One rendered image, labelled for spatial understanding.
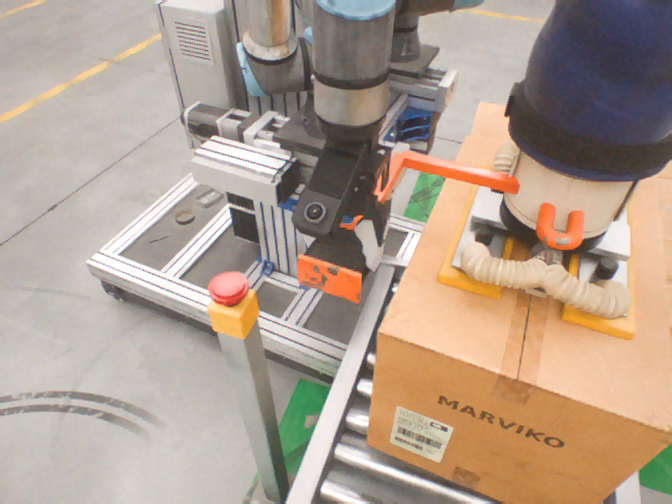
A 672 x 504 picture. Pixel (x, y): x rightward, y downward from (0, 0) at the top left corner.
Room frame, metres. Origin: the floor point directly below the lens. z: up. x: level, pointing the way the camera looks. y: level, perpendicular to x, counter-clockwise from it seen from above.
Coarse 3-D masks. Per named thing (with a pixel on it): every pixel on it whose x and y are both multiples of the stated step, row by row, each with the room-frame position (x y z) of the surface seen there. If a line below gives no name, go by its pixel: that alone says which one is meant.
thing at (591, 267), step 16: (576, 256) 0.55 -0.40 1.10; (592, 256) 0.55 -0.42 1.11; (576, 272) 0.52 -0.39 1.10; (592, 272) 0.51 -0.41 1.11; (608, 272) 0.50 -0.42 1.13; (624, 272) 0.51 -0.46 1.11; (576, 320) 0.43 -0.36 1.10; (592, 320) 0.42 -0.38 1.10; (608, 320) 0.42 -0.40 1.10; (624, 320) 0.42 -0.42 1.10; (624, 336) 0.40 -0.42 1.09
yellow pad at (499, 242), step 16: (496, 192) 0.70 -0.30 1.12; (464, 208) 0.68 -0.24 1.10; (464, 224) 0.63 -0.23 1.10; (480, 224) 0.63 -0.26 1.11; (464, 240) 0.59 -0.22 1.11; (480, 240) 0.57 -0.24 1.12; (496, 240) 0.59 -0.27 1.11; (512, 240) 0.59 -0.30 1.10; (448, 256) 0.55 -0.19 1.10; (496, 256) 0.55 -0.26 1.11; (448, 272) 0.52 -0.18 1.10; (464, 272) 0.52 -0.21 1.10; (464, 288) 0.50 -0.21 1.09; (480, 288) 0.49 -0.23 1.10; (496, 288) 0.48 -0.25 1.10
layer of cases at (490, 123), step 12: (480, 108) 2.11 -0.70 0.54; (492, 108) 2.11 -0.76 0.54; (504, 108) 2.11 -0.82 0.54; (480, 120) 2.00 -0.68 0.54; (492, 120) 2.00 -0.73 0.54; (504, 120) 2.00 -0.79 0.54; (480, 132) 1.89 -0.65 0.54; (492, 132) 1.89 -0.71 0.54; (504, 132) 1.89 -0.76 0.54; (660, 180) 1.53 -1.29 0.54; (660, 192) 1.46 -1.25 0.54; (660, 204) 1.38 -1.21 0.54; (660, 216) 1.31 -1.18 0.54
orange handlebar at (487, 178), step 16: (400, 160) 0.65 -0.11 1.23; (416, 160) 0.66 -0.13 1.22; (432, 160) 0.65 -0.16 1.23; (448, 176) 0.63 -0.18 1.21; (464, 176) 0.62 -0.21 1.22; (480, 176) 0.61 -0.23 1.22; (496, 176) 0.61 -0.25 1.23; (512, 176) 0.61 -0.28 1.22; (384, 192) 0.57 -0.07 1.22; (512, 192) 0.59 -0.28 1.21; (544, 208) 0.53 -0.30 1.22; (352, 224) 0.50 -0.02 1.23; (544, 224) 0.50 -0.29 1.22; (576, 224) 0.50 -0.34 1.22; (544, 240) 0.48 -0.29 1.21; (560, 240) 0.47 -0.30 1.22; (576, 240) 0.47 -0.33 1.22
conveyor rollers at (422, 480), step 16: (368, 368) 0.70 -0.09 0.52; (368, 384) 0.64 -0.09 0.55; (368, 400) 0.61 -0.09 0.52; (352, 416) 0.55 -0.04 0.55; (368, 416) 0.55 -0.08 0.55; (336, 448) 0.47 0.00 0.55; (352, 448) 0.47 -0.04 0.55; (352, 464) 0.44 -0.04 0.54; (368, 464) 0.43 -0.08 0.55; (384, 464) 0.43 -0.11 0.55; (400, 464) 0.43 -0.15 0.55; (336, 480) 0.40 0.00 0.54; (400, 480) 0.40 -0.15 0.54; (416, 480) 0.40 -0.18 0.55; (432, 480) 0.40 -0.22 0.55; (448, 480) 0.40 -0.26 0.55; (320, 496) 0.37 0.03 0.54; (336, 496) 0.36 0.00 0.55; (352, 496) 0.36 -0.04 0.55; (368, 496) 0.36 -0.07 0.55; (432, 496) 0.37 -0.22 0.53; (448, 496) 0.37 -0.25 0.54; (464, 496) 0.36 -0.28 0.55; (480, 496) 0.36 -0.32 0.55
